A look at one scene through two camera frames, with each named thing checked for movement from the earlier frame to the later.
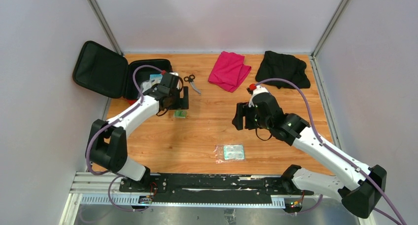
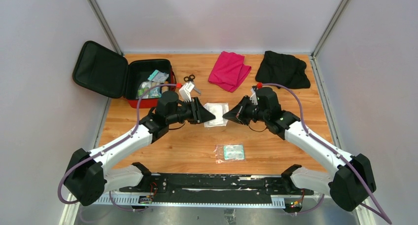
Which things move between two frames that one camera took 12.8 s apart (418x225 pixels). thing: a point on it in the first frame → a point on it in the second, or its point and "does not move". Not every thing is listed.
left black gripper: [182, 103] → [199, 114]
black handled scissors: [191, 79] does not move
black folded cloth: [278, 65] does not move
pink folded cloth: [229, 72] does not move
